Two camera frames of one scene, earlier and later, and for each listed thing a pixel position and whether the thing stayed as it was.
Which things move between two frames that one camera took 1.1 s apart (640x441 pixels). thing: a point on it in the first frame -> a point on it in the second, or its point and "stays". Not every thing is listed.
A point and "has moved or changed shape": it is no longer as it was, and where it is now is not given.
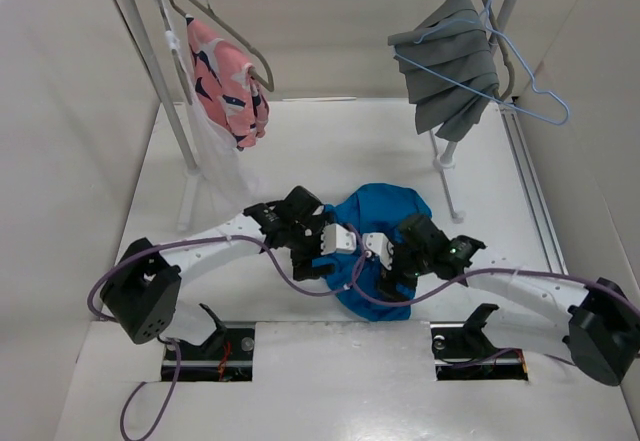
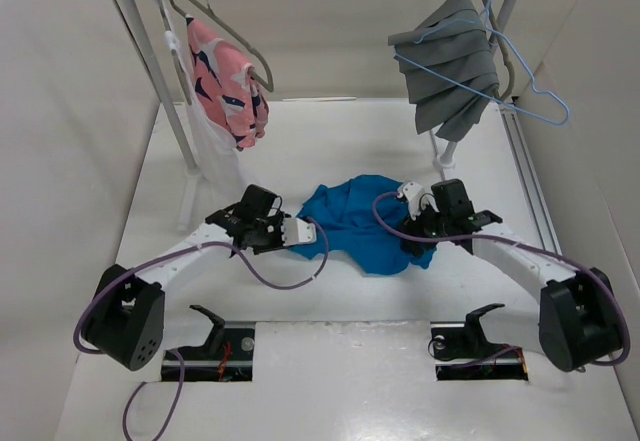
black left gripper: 302,267 -> 277,220
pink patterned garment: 229,94 stays
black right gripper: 386,286 -> 415,225
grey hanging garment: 449,69 stays
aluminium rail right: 550,244 stays
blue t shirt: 372,208 has moved or changed shape
